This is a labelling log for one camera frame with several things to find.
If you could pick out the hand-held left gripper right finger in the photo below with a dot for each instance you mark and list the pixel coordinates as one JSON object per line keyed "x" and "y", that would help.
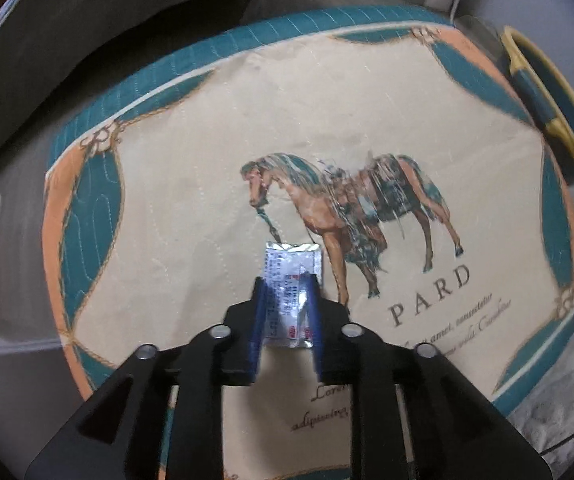
{"x": 314, "y": 320}

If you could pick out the horse print mat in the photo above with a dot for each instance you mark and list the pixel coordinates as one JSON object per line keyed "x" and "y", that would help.
{"x": 192, "y": 185}

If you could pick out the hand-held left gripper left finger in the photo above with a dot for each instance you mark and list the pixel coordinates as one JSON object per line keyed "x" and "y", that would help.
{"x": 259, "y": 320}

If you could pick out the yellow rimmed teal bin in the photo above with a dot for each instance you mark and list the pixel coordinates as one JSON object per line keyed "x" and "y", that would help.
{"x": 562, "y": 105}

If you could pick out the silver blister packet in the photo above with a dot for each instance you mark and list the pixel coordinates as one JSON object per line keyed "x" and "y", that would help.
{"x": 287, "y": 270}

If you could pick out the white textured blanket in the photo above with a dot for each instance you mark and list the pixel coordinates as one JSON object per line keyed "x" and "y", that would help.
{"x": 562, "y": 385}

